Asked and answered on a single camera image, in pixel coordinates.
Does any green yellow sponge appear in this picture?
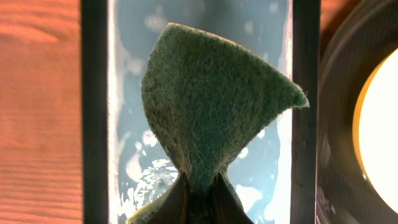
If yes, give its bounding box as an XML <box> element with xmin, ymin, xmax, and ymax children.
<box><xmin>129</xmin><ymin>23</ymin><xmax>309</xmax><ymax>224</ymax></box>

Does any yellow plate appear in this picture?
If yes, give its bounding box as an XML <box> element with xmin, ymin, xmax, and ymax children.
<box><xmin>352</xmin><ymin>49</ymin><xmax>397</xmax><ymax>212</ymax></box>

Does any black round tray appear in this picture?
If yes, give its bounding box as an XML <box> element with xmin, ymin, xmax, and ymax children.
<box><xmin>316</xmin><ymin>0</ymin><xmax>397</xmax><ymax>224</ymax></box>

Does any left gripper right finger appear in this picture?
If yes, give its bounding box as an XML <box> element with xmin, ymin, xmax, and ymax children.
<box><xmin>211</xmin><ymin>173</ymin><xmax>253</xmax><ymax>224</ymax></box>

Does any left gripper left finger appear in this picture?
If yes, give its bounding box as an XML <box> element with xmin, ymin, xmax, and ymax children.
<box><xmin>147</xmin><ymin>173</ymin><xmax>190</xmax><ymax>224</ymax></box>

